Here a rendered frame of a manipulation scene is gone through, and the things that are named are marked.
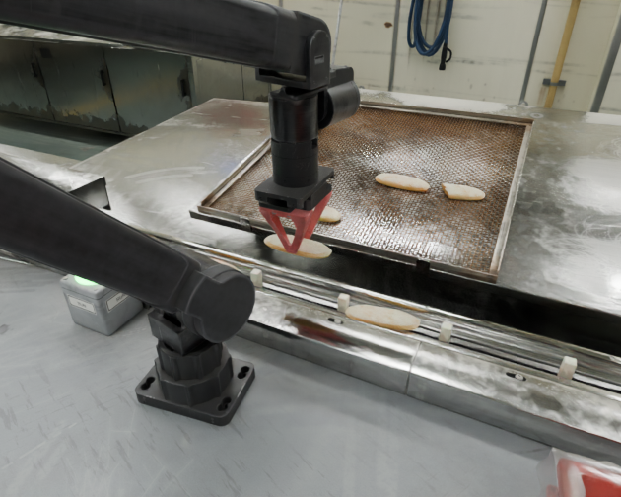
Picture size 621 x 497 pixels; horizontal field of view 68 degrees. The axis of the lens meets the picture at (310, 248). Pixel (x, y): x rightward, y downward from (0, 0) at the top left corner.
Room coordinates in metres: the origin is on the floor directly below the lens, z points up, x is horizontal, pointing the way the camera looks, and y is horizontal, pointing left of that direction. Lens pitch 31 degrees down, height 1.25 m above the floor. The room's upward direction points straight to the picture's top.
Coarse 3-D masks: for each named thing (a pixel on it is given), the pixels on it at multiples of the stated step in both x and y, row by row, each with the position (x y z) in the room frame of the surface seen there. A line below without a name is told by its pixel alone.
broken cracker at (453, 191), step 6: (444, 186) 0.73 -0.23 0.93; (450, 186) 0.73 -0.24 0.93; (456, 186) 0.73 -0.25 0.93; (462, 186) 0.73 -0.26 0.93; (468, 186) 0.73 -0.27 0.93; (450, 192) 0.71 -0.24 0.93; (456, 192) 0.71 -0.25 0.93; (462, 192) 0.71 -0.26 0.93; (468, 192) 0.71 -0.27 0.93; (474, 192) 0.71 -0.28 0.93; (480, 192) 0.71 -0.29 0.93; (450, 198) 0.71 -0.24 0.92; (456, 198) 0.71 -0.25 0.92; (462, 198) 0.70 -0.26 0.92; (468, 198) 0.70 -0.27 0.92; (474, 198) 0.70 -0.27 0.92; (480, 198) 0.70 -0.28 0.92
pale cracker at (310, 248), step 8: (264, 240) 0.56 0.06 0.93; (272, 240) 0.55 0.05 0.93; (304, 240) 0.55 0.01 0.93; (280, 248) 0.53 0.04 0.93; (304, 248) 0.52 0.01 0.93; (312, 248) 0.52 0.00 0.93; (320, 248) 0.52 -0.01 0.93; (328, 248) 0.53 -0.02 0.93; (304, 256) 0.52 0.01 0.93; (312, 256) 0.51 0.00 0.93; (320, 256) 0.51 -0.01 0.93
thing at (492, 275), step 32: (352, 128) 1.00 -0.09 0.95; (384, 128) 0.99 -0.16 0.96; (256, 160) 0.89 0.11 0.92; (352, 160) 0.87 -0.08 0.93; (448, 160) 0.84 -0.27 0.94; (480, 160) 0.83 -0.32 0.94; (512, 160) 0.82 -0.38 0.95; (224, 192) 0.78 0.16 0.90; (352, 192) 0.75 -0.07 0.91; (384, 192) 0.74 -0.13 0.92; (416, 192) 0.74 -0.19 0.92; (512, 192) 0.71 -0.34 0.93; (256, 224) 0.67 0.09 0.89; (416, 224) 0.65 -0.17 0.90; (448, 224) 0.64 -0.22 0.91; (384, 256) 0.58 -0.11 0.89; (416, 256) 0.56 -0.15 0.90; (480, 256) 0.57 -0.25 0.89
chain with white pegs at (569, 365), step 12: (252, 276) 0.56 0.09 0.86; (264, 288) 0.56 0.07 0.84; (348, 300) 0.50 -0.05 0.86; (444, 324) 0.44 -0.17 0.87; (432, 336) 0.45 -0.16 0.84; (444, 336) 0.44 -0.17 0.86; (468, 348) 0.43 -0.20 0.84; (564, 360) 0.38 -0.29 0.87; (576, 360) 0.38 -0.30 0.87; (552, 372) 0.39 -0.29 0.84; (564, 372) 0.38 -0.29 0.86; (588, 384) 0.37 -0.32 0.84
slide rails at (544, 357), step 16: (208, 256) 0.64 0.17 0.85; (256, 288) 0.55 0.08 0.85; (288, 288) 0.55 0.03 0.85; (304, 288) 0.55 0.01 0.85; (320, 288) 0.55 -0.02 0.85; (304, 304) 0.51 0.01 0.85; (352, 304) 0.51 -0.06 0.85; (368, 304) 0.51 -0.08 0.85; (432, 320) 0.48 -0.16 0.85; (416, 336) 0.44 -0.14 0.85; (464, 336) 0.44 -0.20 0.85; (480, 336) 0.44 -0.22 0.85; (464, 352) 0.42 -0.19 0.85; (512, 352) 0.42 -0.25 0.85; (528, 352) 0.42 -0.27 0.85; (544, 352) 0.42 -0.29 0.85; (528, 368) 0.39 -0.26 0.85; (576, 368) 0.39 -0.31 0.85; (592, 368) 0.39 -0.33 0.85; (576, 384) 0.37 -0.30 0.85
